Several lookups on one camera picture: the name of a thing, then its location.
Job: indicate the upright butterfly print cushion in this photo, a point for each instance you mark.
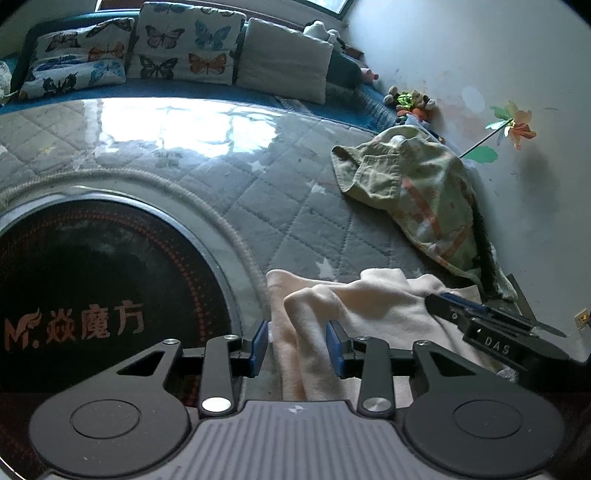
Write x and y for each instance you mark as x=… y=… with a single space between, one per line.
x=188 y=43

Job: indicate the round black induction cooktop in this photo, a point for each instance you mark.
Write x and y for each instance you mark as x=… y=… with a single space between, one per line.
x=85 y=284

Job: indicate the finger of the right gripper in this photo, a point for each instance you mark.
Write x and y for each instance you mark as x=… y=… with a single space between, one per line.
x=491 y=313
x=519 y=349

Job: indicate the plain grey cushion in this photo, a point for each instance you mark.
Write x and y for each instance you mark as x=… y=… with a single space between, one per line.
x=284 y=62

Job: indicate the green patterned garment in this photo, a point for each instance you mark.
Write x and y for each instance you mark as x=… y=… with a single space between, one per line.
x=426 y=190

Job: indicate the white plush toy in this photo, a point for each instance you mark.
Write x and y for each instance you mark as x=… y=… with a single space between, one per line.
x=316 y=29

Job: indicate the colourful paper pinwheel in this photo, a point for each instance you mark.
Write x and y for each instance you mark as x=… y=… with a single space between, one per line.
x=511 y=124

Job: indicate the cream white shirt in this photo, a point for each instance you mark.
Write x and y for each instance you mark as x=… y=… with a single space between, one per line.
x=383 y=303

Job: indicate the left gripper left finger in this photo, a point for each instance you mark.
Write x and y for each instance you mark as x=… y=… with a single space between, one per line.
x=228 y=359

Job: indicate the small plush toy pile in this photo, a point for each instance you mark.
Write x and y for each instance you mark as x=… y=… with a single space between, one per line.
x=414 y=103

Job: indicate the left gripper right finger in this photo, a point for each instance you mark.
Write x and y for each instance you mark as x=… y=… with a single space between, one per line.
x=367 y=359

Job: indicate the lying butterfly print cushion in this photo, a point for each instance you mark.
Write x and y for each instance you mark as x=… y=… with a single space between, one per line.
x=76 y=59

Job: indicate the dark blue sofa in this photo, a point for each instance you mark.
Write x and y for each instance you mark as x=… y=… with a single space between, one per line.
x=348 y=99

